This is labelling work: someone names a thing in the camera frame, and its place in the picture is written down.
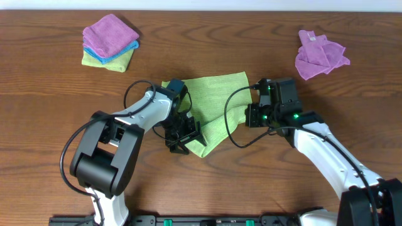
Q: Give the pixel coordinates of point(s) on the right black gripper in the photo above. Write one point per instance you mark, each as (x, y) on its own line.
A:
(251, 112)

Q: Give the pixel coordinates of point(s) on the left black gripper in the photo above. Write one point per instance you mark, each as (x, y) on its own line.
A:
(183, 138)

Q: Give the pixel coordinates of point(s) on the crumpled purple cloth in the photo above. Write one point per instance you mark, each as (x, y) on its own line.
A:
(318, 55)

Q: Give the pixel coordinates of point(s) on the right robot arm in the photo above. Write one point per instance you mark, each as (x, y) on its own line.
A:
(365, 197)

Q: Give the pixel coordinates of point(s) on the folded green cloth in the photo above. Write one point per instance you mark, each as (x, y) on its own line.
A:
(119, 64)

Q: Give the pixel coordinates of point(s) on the green microfiber cloth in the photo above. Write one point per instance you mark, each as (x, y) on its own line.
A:
(215, 103)

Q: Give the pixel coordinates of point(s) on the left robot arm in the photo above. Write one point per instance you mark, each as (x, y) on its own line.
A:
(106, 156)

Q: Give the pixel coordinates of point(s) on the folded purple cloth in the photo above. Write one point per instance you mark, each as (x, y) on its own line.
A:
(109, 36)

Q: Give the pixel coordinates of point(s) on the folded blue cloth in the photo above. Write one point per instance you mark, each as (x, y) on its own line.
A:
(133, 45)

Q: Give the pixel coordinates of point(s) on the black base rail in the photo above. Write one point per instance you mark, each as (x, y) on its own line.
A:
(150, 220)

